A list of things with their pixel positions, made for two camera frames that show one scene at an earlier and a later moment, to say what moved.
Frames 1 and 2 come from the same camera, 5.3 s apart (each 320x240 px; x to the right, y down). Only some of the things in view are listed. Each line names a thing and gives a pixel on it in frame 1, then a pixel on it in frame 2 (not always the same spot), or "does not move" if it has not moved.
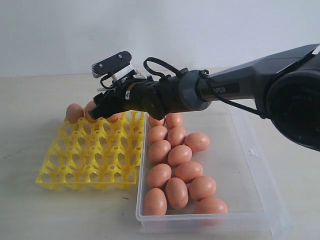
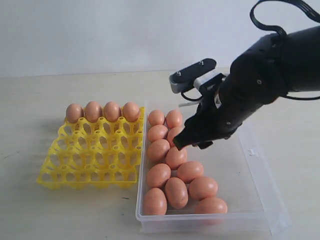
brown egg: (90, 105) does not move
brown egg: (73, 112) does not move
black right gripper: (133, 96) -> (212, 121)
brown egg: (188, 170) does not move
